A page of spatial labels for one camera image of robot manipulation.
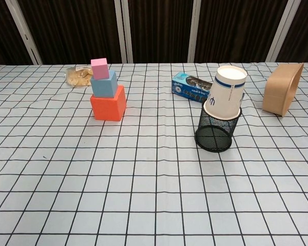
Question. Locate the light blue cube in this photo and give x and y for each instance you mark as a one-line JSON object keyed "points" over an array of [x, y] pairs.
{"points": [[102, 87]]}

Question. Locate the small pink cube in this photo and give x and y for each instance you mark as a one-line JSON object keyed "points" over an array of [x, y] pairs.
{"points": [[100, 69]]}

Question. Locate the orange foam cube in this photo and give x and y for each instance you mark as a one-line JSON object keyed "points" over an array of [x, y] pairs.
{"points": [[106, 109]]}

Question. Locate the blue cookie box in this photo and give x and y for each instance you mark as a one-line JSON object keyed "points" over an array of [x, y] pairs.
{"points": [[187, 87]]}

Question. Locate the black mesh pen holder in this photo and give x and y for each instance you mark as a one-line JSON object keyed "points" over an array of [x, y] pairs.
{"points": [[215, 133]]}

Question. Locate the checkered light blue tablecloth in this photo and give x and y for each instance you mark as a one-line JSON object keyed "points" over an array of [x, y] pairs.
{"points": [[169, 192]]}

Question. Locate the white paper cup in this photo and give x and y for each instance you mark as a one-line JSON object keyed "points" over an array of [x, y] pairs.
{"points": [[226, 94]]}

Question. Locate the clear snack bag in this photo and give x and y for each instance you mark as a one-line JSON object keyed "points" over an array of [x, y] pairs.
{"points": [[78, 77]]}

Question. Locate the brown paper bowl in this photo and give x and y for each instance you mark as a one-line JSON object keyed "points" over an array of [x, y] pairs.
{"points": [[277, 92]]}

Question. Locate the black folding screen white frame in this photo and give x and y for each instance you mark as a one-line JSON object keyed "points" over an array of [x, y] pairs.
{"points": [[79, 30]]}

